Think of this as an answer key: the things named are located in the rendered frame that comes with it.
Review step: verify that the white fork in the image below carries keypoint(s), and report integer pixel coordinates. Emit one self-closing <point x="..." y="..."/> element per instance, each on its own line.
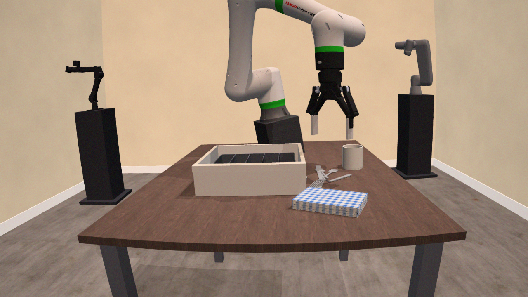
<point x="317" y="182"/>

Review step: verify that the blue and white checkered towel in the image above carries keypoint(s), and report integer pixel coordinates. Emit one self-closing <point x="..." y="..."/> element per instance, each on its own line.
<point x="336" y="202"/>

